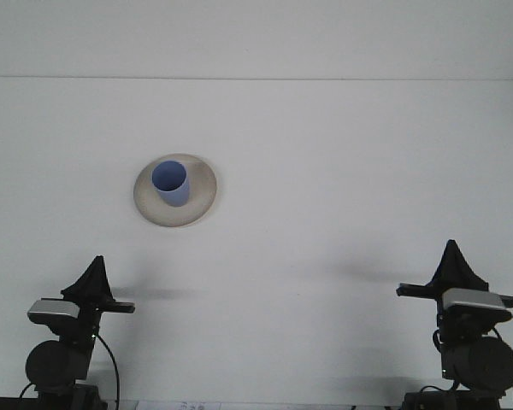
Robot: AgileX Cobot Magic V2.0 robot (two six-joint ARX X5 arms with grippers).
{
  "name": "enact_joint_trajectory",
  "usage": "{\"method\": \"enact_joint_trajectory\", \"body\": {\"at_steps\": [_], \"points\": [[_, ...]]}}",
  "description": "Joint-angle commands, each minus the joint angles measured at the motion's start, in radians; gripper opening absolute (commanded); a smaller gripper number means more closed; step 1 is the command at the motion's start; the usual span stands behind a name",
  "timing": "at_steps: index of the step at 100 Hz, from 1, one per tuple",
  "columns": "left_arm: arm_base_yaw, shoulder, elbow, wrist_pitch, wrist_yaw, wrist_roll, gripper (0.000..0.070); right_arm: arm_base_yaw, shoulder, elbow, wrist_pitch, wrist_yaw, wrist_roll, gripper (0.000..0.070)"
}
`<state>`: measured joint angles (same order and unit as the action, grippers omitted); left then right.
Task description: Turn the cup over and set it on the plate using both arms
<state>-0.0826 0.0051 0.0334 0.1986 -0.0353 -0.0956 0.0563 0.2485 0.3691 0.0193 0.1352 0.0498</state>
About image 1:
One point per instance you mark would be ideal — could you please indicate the pale blue cup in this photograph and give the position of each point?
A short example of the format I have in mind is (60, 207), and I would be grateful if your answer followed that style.
(173, 196)

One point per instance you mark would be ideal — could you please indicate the pale round plate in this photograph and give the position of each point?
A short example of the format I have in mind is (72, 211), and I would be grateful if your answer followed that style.
(201, 200)

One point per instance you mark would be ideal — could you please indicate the white printed paper sheet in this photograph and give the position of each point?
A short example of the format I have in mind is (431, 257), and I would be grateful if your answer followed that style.
(184, 405)

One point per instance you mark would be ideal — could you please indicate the arm grey camera box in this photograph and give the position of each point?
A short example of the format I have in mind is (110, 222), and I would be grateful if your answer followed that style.
(52, 308)
(474, 299)

